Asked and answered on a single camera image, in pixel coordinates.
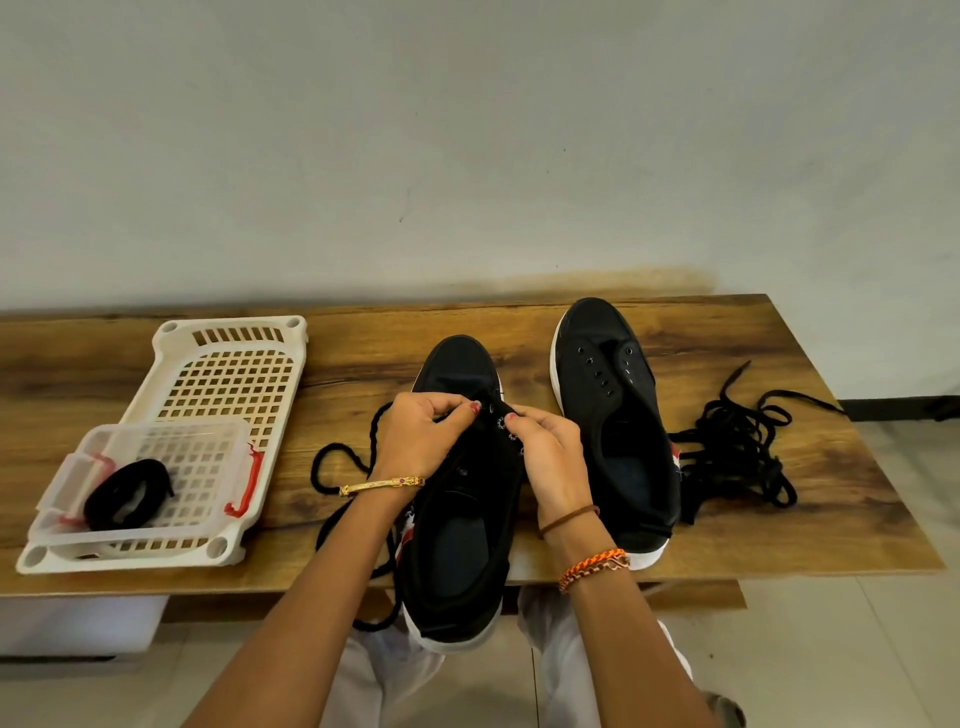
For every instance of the person's left hand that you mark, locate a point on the person's left hand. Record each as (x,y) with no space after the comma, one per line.
(420,435)

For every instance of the person's right hand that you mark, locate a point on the person's right hand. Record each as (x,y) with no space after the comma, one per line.
(552,458)

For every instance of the black sneaker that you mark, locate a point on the black sneaker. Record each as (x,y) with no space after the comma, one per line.
(615,420)
(450,570)

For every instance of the black band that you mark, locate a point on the black band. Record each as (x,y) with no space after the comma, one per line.
(108,507)
(333,465)

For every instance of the black shoelace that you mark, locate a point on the black shoelace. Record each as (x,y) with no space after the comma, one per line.
(743,443)
(720,465)

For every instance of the person's left forearm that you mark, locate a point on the person's left forearm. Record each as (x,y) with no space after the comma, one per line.
(308,615)

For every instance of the person's right forearm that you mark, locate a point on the person's right forearm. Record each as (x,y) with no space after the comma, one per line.
(630,645)

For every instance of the white plastic lattice basket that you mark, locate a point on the white plastic lattice basket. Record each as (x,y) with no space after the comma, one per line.
(225,375)

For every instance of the grey slipper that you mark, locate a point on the grey slipper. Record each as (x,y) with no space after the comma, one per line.
(726,710)

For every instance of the white box under table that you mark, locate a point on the white box under table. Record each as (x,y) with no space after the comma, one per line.
(75,623)

